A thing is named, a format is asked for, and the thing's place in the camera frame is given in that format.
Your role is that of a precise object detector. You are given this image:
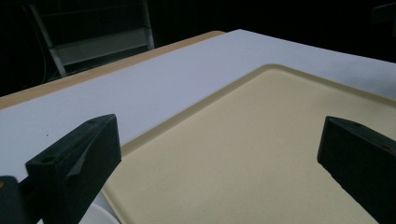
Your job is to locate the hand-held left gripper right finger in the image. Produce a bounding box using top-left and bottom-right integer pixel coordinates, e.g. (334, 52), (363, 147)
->
(317, 116), (396, 224)

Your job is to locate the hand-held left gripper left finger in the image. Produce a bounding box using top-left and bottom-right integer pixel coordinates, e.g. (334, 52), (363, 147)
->
(25, 113), (122, 224)

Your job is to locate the beige plastic tray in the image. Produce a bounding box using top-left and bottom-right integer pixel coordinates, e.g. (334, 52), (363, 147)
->
(101, 63), (396, 224)

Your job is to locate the white table mat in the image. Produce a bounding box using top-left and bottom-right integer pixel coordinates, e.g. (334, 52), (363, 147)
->
(0, 29), (396, 224)

